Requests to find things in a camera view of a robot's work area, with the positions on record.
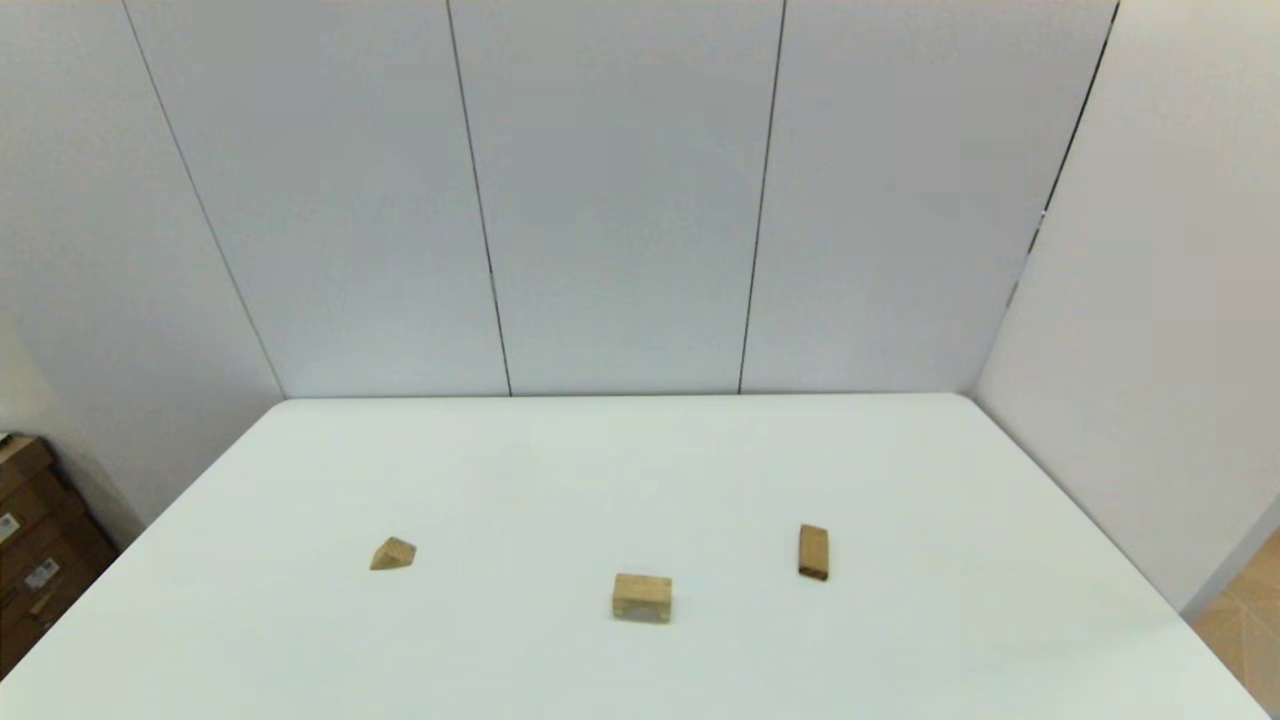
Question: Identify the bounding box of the cardboard box with label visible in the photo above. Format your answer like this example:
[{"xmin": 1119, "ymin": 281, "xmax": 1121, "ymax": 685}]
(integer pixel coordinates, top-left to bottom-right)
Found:
[
  {"xmin": 0, "ymin": 515, "xmax": 119, "ymax": 681},
  {"xmin": 0, "ymin": 468, "xmax": 91, "ymax": 566}
]

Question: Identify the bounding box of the plain cardboard box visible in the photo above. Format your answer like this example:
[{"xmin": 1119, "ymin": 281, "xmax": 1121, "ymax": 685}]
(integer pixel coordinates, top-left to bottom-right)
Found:
[{"xmin": 0, "ymin": 435, "xmax": 59, "ymax": 501}]

